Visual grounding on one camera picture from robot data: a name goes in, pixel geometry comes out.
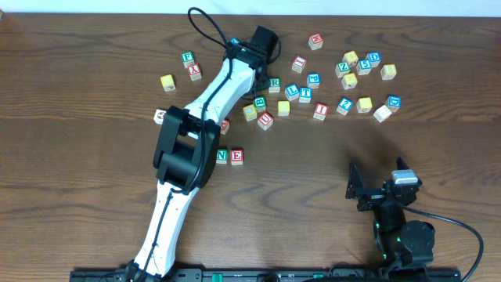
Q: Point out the soccer ball J wooden block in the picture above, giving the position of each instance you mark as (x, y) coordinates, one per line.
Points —
(159, 116)

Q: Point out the yellow soccer side wooden block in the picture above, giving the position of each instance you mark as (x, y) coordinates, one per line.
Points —
(351, 58)

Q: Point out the blue D wooden block lower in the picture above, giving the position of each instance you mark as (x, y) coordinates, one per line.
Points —
(393, 103)

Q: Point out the blue D wooden block upper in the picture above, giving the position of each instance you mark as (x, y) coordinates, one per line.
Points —
(374, 58)

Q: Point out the red top far wooden block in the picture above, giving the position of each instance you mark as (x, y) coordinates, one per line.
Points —
(315, 41)

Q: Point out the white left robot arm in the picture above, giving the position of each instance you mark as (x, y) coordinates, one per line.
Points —
(185, 154)

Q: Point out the blue T wooden block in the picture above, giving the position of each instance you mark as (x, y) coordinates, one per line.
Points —
(305, 95)

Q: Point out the blue 2 wooden block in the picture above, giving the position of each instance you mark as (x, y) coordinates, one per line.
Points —
(344, 106)

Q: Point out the red i wooden block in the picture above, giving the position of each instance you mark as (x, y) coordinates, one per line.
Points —
(299, 64)
(321, 111)

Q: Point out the blue 5 wooden block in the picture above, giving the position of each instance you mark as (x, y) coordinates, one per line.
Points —
(363, 67)

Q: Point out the plain top 3 wooden block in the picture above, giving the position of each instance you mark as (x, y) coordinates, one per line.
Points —
(382, 113)

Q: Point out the blue L wooden block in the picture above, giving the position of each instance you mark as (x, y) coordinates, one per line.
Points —
(292, 92)

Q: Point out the blue P wooden block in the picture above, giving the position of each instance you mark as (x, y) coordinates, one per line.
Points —
(313, 80)

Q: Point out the yellow brush side wooden block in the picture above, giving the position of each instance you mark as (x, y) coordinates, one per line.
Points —
(349, 81)

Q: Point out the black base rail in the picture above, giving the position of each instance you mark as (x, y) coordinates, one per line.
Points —
(294, 275)

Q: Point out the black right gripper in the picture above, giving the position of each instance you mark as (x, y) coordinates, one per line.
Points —
(376, 197)

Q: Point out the red A wooden block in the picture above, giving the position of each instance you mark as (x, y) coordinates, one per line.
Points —
(225, 126)

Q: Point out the yellow 8 wooden block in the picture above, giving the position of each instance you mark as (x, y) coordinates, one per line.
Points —
(388, 72)

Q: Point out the red I wooden block lower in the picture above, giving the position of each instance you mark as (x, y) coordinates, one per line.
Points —
(321, 111)

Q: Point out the red E wooden block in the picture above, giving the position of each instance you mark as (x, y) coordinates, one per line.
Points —
(236, 157)

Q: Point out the red U wooden block lower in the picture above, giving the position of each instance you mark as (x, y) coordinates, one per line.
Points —
(265, 121)

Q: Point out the blue d wooden block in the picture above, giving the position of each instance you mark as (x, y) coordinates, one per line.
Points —
(374, 58)
(393, 103)

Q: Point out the green F wooden block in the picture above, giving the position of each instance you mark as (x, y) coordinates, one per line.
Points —
(188, 59)

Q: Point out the green N wooden block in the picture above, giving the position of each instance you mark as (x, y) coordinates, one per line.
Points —
(222, 156)

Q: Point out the blue X wooden block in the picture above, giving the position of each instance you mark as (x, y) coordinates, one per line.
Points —
(234, 41)

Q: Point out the yellow acorn wooden block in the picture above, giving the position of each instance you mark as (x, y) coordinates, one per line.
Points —
(167, 82)

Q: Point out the green R wooden block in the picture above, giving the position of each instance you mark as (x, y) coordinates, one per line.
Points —
(275, 85)

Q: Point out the red Y wooden block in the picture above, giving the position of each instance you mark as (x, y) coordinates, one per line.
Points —
(194, 72)

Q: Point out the red I wooden block upper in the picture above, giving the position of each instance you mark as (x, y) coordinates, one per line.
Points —
(299, 64)

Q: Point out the green Z wooden block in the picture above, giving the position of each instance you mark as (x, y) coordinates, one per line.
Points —
(342, 69)

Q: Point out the yellow S wooden block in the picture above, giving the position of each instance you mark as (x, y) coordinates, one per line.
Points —
(364, 105)

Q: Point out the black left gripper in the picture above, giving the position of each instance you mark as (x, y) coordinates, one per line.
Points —
(261, 84)

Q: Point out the green B wooden block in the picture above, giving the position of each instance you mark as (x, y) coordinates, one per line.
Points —
(260, 104)

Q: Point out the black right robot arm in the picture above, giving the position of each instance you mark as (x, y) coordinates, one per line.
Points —
(404, 244)

